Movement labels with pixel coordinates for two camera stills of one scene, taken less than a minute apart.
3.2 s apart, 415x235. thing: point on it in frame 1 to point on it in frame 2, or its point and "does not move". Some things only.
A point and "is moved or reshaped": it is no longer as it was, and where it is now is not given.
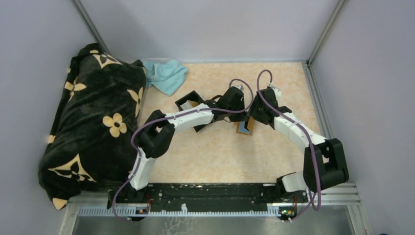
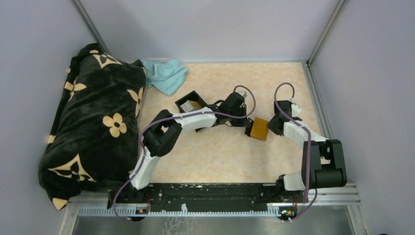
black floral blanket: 90,148 does not move
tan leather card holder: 249,125 is moved or reshaped
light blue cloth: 167,77 does not move
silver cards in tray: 188,104 does not move
